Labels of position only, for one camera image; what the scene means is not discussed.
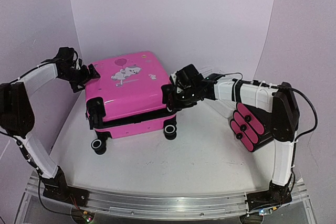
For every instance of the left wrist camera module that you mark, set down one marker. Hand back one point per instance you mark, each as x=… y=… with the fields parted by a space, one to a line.
x=78 y=64

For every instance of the pink hard-shell kids suitcase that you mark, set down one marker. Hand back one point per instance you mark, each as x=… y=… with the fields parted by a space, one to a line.
x=128 y=99

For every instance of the white perforated plastic basket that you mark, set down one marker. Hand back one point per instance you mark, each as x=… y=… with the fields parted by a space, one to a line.
x=206 y=71

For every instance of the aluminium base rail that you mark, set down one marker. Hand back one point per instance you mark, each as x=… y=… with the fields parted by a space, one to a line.
x=163 y=207

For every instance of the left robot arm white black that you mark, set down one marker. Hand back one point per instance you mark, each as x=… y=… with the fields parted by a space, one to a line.
x=17 y=116

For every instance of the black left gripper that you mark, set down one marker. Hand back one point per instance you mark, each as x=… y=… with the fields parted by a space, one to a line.
x=75 y=85

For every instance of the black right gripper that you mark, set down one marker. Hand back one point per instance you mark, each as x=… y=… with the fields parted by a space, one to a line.
x=172 y=94

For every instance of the pink and black drawer organizer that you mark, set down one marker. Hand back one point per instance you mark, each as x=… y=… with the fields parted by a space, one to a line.
x=251 y=126

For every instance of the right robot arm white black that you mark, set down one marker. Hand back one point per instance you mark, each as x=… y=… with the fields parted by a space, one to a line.
x=258 y=105

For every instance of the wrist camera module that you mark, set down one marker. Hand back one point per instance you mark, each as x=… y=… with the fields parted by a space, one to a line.
x=78 y=64
x=174 y=82

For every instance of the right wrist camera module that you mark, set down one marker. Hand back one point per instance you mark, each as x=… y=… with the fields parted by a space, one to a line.
x=174 y=82

